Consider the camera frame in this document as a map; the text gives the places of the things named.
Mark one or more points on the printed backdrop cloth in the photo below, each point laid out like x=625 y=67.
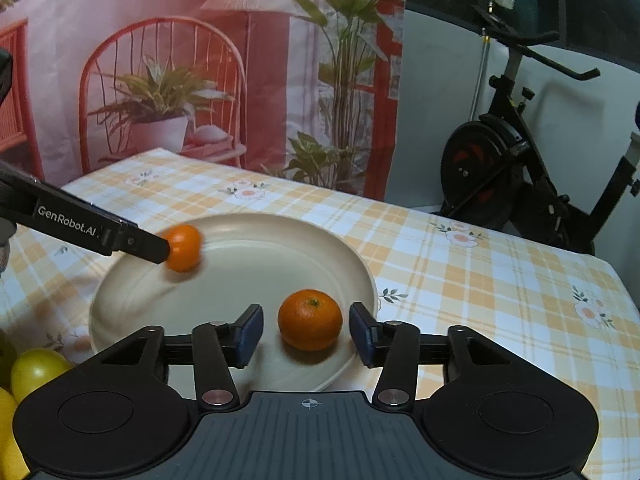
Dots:
x=200 y=10

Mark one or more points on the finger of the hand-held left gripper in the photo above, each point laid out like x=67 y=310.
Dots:
x=145 y=246

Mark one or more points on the yellow lemon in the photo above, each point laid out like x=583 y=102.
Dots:
x=37 y=372
x=7 y=435

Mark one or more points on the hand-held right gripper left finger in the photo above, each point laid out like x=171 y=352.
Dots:
x=249 y=335

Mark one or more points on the metal pole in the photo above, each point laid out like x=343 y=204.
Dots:
x=481 y=75

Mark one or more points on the cream round plate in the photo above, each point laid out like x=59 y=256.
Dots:
x=240 y=270

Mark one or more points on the black exercise bike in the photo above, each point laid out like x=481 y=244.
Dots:
x=480 y=160

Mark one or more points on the orange checked floral tablecloth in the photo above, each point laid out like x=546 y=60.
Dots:
x=450 y=285

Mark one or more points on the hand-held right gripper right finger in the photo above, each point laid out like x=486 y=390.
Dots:
x=362 y=336

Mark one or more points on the tangerine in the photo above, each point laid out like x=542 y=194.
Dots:
x=186 y=251
x=310 y=320

